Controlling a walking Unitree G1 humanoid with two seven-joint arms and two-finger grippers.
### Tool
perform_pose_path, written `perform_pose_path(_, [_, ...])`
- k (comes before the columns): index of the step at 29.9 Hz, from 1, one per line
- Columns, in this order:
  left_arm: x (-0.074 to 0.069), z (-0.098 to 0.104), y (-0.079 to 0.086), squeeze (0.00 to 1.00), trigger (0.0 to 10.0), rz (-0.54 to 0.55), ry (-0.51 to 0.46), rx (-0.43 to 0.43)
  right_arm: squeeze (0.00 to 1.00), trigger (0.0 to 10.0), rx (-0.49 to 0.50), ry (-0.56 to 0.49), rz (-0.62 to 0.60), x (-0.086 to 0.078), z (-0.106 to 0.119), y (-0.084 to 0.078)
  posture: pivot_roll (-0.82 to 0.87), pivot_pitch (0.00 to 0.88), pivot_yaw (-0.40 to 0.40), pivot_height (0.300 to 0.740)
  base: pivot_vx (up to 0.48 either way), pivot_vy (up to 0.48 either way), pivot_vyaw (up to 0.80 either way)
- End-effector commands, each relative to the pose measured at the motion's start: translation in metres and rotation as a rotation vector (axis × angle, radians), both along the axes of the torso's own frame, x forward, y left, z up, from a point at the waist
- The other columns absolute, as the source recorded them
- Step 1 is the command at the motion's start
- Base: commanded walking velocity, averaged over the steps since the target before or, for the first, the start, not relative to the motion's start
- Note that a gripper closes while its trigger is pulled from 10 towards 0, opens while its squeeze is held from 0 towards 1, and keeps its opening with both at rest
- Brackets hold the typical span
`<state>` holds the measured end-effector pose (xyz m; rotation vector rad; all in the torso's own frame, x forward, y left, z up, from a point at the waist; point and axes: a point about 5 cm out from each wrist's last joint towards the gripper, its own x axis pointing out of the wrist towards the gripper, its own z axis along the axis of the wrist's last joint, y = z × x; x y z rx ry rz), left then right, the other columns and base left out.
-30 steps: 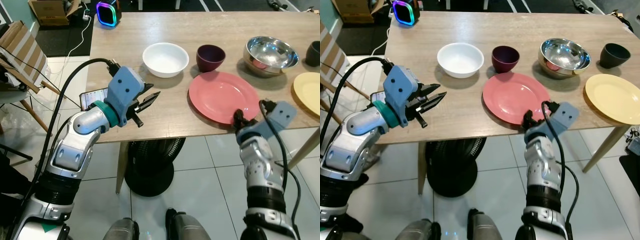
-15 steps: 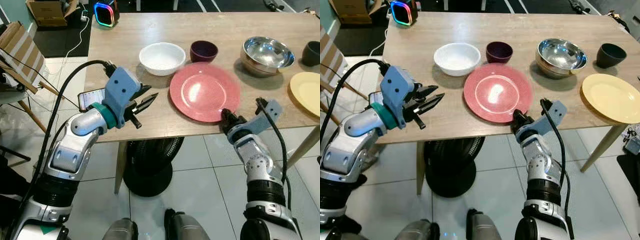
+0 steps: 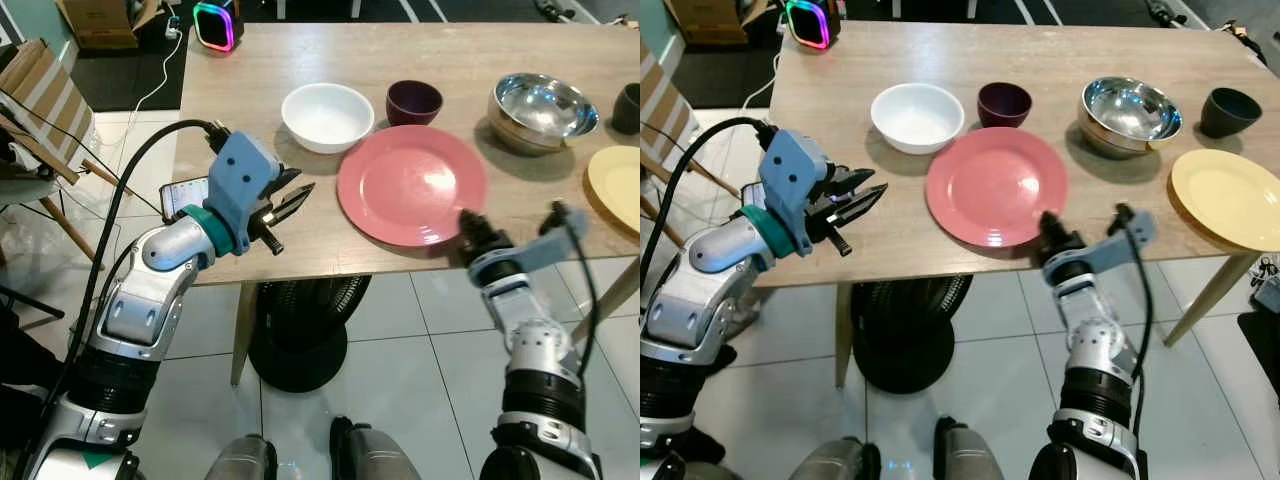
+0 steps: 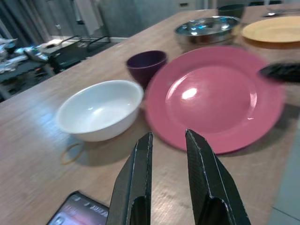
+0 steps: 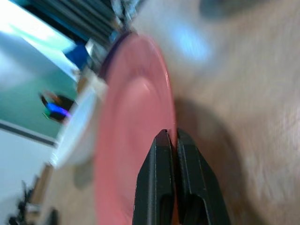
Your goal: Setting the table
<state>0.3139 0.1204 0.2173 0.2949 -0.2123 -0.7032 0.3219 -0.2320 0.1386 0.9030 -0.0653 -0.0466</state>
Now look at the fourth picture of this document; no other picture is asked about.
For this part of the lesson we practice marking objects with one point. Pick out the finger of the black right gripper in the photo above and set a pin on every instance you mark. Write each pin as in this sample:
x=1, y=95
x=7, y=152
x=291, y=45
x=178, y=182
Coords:
x=281, y=71

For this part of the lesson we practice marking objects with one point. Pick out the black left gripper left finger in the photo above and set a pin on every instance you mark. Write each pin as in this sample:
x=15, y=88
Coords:
x=137, y=185

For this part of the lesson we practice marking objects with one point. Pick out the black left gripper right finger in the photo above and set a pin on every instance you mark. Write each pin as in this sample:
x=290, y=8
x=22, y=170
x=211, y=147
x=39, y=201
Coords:
x=208, y=178

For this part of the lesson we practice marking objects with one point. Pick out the yellow round plate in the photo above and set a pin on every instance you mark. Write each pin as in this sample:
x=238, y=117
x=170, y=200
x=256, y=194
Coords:
x=273, y=31

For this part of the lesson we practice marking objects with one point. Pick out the silver spoon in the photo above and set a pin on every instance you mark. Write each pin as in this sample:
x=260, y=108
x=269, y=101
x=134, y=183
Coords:
x=280, y=12

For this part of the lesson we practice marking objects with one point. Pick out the black smartphone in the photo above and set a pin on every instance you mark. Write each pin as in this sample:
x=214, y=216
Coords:
x=77, y=211

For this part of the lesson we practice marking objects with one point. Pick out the pink round plate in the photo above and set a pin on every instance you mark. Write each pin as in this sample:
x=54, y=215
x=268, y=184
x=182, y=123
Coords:
x=214, y=98

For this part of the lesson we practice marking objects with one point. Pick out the tan rubber band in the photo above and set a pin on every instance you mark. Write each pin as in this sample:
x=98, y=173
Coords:
x=63, y=157

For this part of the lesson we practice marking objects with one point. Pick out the dark green cup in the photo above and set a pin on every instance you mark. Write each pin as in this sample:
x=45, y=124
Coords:
x=230, y=10

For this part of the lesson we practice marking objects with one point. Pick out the white ceramic bowl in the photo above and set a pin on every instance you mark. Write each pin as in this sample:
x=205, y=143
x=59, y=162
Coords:
x=100, y=112

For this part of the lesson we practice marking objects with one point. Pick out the shiny steel bowl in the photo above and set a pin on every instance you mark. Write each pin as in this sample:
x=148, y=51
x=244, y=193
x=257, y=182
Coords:
x=206, y=31

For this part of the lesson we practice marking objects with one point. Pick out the dark purple cup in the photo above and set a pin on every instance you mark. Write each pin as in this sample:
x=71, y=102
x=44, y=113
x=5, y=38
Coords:
x=146, y=65

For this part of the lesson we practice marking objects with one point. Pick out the black low cart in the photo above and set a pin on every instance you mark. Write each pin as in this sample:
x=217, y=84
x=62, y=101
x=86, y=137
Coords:
x=70, y=52

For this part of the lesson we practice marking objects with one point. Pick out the cluttered side table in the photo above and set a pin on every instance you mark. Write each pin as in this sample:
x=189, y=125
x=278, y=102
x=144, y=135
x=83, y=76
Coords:
x=16, y=61

